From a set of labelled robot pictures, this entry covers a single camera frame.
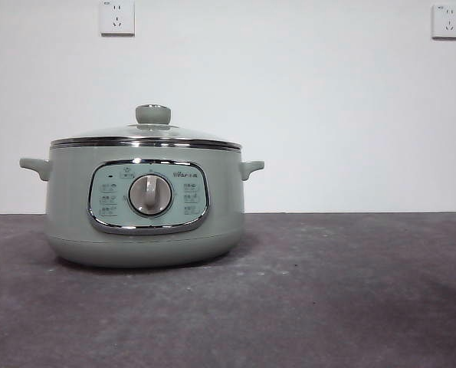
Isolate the white wall socket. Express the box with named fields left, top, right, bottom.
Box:
left=431, top=3, right=456, bottom=41
left=100, top=0, right=136, bottom=38

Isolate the pale green electric pot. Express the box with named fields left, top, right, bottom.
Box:
left=18, top=144, right=266, bottom=268

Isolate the glass lid with green knob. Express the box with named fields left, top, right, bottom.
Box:
left=50, top=103, right=241, bottom=150

